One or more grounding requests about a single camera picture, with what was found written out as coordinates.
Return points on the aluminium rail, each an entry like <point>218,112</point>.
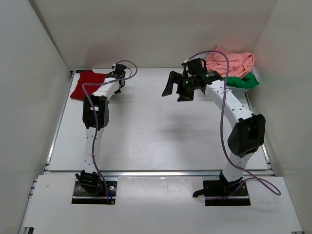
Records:
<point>160,173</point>

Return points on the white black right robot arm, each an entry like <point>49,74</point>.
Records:
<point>248,129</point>

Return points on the red t-shirt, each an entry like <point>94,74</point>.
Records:
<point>87,76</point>

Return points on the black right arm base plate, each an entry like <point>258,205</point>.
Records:
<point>215,194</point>

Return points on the green t-shirt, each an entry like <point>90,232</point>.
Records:
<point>249,81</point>

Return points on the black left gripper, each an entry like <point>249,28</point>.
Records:
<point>117,91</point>

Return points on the white plastic laundry basket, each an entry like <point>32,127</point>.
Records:
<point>236,90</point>

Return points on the pink t-shirt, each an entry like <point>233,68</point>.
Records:
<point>240,63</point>

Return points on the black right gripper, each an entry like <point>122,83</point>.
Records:
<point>175,78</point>

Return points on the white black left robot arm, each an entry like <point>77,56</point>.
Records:
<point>95,117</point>

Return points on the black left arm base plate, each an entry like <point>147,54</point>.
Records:
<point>82,196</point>

